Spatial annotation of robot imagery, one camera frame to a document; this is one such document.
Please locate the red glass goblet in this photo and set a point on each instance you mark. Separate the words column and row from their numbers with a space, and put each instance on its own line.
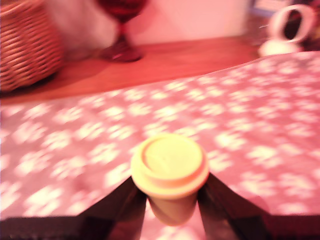
column 122, row 50

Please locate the small white round camera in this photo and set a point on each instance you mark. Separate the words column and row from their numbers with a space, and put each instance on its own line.
column 275, row 47

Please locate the paw print cloth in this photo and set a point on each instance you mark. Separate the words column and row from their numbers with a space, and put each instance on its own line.
column 225, row 112

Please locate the white bottle with black cap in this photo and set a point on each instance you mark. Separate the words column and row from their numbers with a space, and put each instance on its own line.
column 75, row 20

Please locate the pale cream coffee capsule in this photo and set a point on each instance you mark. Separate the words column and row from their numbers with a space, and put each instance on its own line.
column 170, row 160

